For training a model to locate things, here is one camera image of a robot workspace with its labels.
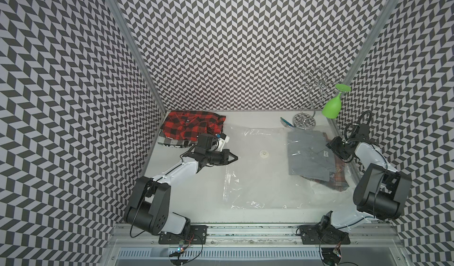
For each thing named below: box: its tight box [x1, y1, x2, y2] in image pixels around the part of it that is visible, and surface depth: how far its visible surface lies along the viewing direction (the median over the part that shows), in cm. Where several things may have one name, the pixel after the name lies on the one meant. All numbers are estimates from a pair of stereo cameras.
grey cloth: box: [287, 130, 337, 182], surface depth 93 cm
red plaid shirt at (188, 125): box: [160, 110, 227, 141], surface depth 104 cm
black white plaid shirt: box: [157, 135, 197, 148], surface depth 103 cm
